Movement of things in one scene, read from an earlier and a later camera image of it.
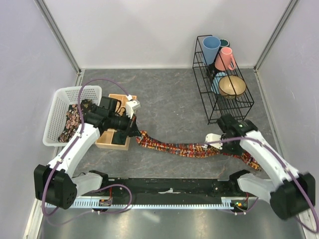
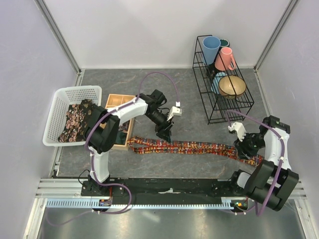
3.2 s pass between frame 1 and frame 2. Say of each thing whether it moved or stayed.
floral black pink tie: stayed
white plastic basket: stayed
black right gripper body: moved
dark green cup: stayed
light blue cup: stayed
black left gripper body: moved
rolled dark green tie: stayed
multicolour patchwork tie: moved
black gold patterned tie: stayed
